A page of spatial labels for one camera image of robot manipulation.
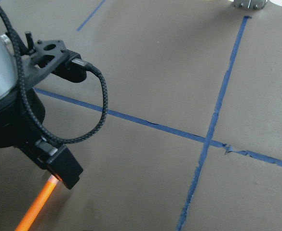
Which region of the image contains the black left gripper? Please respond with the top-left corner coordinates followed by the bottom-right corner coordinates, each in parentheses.
top-left (0, 89), bottom-right (83, 190)

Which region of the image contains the orange marker pen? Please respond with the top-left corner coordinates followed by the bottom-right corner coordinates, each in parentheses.
top-left (15, 175), bottom-right (58, 231)

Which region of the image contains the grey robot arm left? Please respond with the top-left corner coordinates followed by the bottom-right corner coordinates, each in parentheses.
top-left (0, 36), bottom-right (86, 189)

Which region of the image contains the black braided camera cable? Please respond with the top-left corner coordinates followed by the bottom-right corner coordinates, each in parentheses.
top-left (0, 0), bottom-right (109, 145)

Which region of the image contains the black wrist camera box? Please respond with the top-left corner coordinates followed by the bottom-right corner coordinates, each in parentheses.
top-left (21, 31), bottom-right (87, 88)

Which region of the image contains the aluminium camera post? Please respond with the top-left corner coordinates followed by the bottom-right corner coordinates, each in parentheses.
top-left (233, 0), bottom-right (268, 10)

